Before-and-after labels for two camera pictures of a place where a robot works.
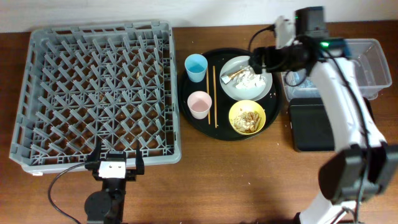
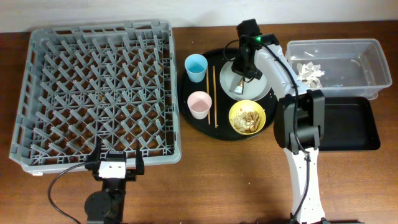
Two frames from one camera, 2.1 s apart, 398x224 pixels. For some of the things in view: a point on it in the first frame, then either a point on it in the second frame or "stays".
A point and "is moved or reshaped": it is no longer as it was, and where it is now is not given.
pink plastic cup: (199, 104) stays
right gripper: (274, 64) → (235, 66)
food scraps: (247, 122) stays
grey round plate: (240, 81) stays
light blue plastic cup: (196, 65) stays
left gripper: (130, 174) stays
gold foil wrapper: (226, 78) → (239, 89)
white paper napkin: (249, 79) is moved or reshaped
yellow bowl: (247, 117) stays
